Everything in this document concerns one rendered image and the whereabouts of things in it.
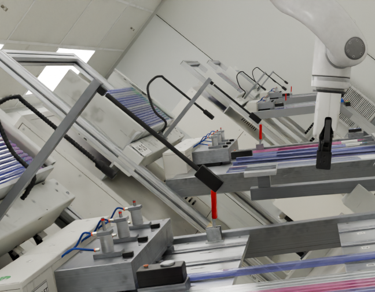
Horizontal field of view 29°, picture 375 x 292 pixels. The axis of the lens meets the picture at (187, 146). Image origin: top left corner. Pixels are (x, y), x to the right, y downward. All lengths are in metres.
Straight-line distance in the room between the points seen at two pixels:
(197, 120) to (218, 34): 3.21
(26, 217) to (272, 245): 0.50
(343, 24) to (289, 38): 7.36
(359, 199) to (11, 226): 0.83
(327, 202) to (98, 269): 4.77
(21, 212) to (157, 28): 7.77
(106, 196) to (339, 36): 1.11
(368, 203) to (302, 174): 0.55
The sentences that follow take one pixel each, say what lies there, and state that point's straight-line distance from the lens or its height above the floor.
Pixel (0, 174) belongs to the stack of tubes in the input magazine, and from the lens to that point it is 1.41.
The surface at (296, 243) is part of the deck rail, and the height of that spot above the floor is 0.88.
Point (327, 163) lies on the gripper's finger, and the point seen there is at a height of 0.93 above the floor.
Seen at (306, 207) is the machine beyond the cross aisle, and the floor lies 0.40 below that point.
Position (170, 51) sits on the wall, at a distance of 9.05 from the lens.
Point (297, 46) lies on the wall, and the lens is 8.89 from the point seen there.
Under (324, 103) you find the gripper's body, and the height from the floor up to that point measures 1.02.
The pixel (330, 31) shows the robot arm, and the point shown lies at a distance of 1.53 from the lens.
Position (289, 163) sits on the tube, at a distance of 1.65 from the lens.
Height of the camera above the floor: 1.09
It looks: 3 degrees up
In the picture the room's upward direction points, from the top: 51 degrees counter-clockwise
